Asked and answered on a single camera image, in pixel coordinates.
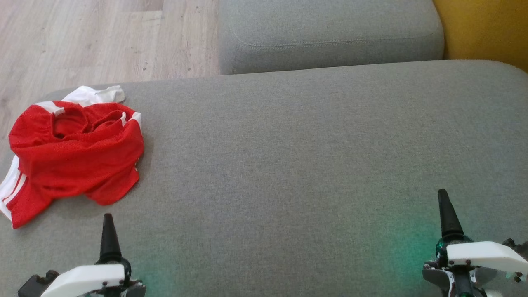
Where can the yellow sofa back cushion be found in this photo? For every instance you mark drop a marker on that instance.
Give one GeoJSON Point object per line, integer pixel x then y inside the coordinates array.
{"type": "Point", "coordinates": [486, 29]}

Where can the grey sofa seat cushion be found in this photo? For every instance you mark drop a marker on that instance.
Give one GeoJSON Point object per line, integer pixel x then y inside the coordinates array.
{"type": "Point", "coordinates": [330, 33]}

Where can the large grey chaise cushion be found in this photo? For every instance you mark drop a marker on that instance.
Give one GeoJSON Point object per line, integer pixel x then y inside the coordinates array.
{"type": "Point", "coordinates": [288, 173]}

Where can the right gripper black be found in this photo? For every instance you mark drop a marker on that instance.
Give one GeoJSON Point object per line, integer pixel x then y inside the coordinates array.
{"type": "Point", "coordinates": [458, 282]}

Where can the red basketball jersey white sleeves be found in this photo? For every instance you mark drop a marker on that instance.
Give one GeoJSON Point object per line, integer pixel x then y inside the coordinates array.
{"type": "Point", "coordinates": [27, 204]}

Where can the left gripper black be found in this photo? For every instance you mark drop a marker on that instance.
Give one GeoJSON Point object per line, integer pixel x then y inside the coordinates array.
{"type": "Point", "coordinates": [128, 272]}

